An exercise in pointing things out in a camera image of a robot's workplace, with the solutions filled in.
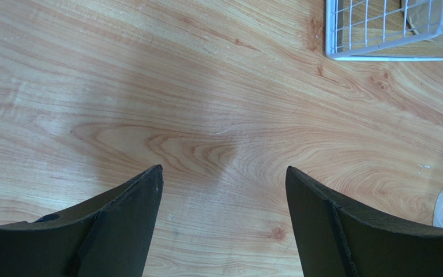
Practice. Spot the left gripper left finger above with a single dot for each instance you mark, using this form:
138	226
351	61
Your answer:
107	235

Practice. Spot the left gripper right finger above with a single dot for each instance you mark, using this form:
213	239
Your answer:
340	236

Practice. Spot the white wire wooden shelf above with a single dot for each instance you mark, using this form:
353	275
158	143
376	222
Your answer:
384	30

